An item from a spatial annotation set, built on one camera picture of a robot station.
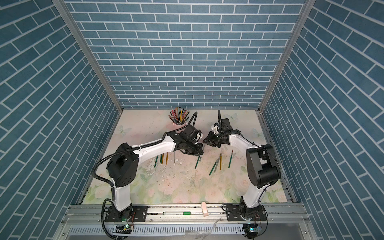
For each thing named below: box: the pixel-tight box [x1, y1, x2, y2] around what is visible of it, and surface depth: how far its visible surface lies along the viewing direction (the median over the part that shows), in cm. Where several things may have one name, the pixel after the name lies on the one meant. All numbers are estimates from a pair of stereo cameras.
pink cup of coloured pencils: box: [168, 107, 190, 126], surface depth 101 cm
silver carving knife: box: [213, 156, 221, 173], surface depth 93 cm
